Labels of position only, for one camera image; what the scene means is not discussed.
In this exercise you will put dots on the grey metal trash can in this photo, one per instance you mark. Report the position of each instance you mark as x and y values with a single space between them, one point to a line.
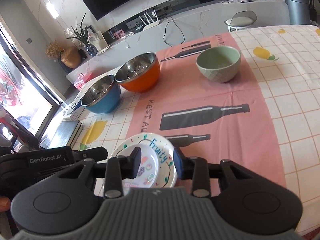
297 10

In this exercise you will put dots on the silver laptop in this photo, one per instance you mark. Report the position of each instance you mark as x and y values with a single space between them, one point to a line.
247 0

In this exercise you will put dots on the pink bottle print runner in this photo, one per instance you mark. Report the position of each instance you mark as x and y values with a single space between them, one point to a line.
200 100

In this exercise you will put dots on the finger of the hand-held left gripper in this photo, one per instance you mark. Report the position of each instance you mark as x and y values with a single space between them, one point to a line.
90 153

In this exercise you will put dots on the small white plate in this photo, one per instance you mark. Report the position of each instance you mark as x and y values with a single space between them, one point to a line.
147 165

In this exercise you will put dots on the person's left hand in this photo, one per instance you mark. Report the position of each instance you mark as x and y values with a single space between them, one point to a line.
4 205

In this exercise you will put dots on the black notebook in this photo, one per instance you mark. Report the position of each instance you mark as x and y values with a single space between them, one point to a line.
62 135

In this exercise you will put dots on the fruit printed white plate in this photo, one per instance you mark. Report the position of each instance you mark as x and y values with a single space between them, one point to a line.
163 173

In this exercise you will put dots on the dried flower bunch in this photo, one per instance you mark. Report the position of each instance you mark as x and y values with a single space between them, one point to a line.
53 50

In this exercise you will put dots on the white stool with grey seat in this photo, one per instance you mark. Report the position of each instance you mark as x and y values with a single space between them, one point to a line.
241 20

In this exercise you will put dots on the green leafy plant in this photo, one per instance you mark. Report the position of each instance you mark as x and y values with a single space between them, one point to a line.
81 31

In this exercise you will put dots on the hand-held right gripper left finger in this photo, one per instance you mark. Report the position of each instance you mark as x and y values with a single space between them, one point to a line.
136 160

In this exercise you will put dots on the brown round vase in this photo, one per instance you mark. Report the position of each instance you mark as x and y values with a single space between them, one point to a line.
71 57

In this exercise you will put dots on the blue steel bowl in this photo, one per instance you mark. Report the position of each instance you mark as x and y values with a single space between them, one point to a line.
105 105

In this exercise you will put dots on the white and blue box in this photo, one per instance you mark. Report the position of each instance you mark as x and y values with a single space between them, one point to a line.
72 116

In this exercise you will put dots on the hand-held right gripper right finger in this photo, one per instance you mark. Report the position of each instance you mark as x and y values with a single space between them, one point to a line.
179 163

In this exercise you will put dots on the portrait drawing card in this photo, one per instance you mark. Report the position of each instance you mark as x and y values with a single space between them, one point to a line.
97 40

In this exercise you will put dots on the black metal frame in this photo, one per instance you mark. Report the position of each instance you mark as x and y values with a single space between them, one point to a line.
22 132

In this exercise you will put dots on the green ceramic bowl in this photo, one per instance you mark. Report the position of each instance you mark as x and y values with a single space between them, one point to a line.
217 72

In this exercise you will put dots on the marble television console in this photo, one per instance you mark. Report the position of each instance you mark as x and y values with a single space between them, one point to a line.
200 20

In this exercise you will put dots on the white router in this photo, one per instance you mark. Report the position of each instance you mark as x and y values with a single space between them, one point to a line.
151 26

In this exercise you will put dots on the sliding glass door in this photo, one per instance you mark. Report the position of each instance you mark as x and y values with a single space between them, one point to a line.
25 85

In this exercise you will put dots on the pink plastic case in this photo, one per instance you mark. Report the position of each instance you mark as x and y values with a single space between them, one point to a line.
83 80

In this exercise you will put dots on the beige paper envelope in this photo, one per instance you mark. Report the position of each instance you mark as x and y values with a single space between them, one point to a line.
103 50

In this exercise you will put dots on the orange steel bowl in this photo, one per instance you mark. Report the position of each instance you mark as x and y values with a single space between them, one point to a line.
145 80

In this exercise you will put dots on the pink photo card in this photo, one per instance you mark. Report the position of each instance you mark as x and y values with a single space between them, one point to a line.
119 33

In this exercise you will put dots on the blue ceramic vase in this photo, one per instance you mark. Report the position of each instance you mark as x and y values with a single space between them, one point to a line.
91 50

